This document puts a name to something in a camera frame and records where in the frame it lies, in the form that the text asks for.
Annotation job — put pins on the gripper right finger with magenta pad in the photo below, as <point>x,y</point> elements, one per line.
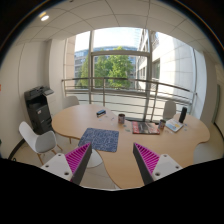
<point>153,166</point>

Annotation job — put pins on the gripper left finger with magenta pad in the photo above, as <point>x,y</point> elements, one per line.
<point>70,166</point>

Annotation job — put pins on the blue patterned mouse pad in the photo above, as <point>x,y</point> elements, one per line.
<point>100,139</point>

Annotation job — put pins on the dark computer mouse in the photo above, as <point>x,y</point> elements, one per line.
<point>100,113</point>

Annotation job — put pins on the white chair under table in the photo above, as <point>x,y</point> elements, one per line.
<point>95,159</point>

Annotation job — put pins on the white chair front left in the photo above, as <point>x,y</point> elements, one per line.
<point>40,144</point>

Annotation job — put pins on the red magazine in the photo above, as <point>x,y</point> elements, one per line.
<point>144,128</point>

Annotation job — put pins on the grey patterned mug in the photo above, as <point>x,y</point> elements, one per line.
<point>162,123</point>

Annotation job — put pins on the dark red mug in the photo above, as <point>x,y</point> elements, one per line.
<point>121,118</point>

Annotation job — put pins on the black office printer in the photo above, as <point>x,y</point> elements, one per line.
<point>38,109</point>

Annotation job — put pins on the white chair back right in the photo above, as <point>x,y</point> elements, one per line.
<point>169,110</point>

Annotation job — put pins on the white chair back left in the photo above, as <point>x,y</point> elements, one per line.
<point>70,101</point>

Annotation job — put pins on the black cylindrical bottle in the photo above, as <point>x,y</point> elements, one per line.
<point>183,114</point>

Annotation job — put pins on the metal window railing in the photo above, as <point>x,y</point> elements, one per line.
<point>143,100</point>

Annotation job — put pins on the round ceiling light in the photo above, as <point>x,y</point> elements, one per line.
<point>44,16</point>

